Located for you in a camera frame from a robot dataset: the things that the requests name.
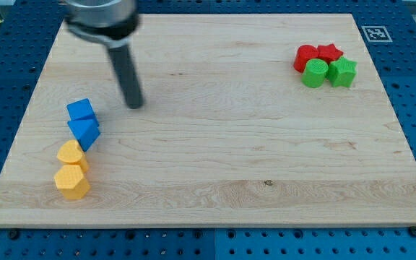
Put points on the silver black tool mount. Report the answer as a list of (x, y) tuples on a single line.
[(107, 22)]

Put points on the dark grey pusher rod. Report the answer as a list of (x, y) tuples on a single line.
[(126, 74)]

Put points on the blue cube block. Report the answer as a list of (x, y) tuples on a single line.
[(82, 110)]

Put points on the blue triangle block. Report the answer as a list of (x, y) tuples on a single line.
[(85, 132)]

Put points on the yellow heart block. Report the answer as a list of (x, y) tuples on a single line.
[(71, 153)]

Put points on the yellow hexagon block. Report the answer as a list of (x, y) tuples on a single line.
[(71, 182)]

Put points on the wooden board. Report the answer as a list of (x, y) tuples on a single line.
[(228, 136)]

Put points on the red cylinder block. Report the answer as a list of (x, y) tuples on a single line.
[(303, 55)]

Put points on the green cylinder block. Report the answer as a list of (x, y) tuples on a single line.
[(314, 73)]

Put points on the red star block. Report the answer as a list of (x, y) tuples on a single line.
[(329, 53)]

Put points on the green star block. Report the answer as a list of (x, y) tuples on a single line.
[(342, 72)]

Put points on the white fiducial marker tag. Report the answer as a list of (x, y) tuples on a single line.
[(376, 34)]

